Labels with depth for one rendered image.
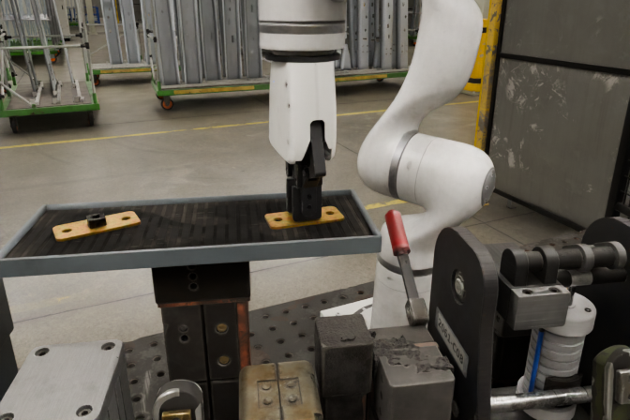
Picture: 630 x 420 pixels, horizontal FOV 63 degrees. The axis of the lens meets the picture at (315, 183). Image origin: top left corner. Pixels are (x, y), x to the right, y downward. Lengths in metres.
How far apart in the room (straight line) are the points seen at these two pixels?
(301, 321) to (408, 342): 0.70
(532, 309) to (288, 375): 0.22
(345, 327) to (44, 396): 0.25
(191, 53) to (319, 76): 6.73
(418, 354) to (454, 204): 0.36
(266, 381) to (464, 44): 0.59
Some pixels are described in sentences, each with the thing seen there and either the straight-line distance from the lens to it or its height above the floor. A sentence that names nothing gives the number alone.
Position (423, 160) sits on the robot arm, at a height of 1.15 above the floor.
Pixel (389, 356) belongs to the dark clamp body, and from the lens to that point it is 0.51.
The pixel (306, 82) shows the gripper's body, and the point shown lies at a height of 1.32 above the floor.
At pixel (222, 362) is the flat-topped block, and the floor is 1.00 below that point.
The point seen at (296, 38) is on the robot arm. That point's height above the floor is 1.36.
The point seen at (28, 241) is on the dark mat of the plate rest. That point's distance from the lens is 0.60.
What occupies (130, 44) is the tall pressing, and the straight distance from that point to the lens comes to 9.82.
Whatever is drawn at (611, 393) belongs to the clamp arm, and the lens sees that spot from 0.54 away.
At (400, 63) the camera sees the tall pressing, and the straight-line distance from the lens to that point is 8.63.
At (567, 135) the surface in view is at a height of 0.66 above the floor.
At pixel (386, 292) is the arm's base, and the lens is 0.97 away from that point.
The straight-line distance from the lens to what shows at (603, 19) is 3.09.
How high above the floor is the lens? 1.39
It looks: 20 degrees down
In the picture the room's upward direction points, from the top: straight up
